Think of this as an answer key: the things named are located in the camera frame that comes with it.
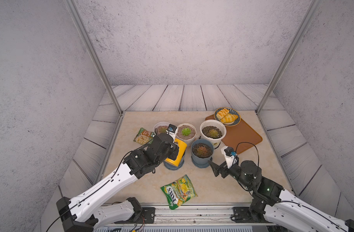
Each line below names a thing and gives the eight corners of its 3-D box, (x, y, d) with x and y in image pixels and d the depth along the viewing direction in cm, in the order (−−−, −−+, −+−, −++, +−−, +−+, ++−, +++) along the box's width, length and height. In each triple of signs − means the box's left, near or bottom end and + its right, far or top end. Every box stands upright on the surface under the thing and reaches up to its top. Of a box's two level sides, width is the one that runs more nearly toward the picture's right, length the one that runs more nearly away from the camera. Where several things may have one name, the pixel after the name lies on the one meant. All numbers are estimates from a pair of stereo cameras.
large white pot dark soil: (199, 150, 99) (201, 138, 89) (198, 131, 110) (199, 119, 100) (224, 150, 99) (229, 138, 89) (220, 131, 109) (224, 119, 99)
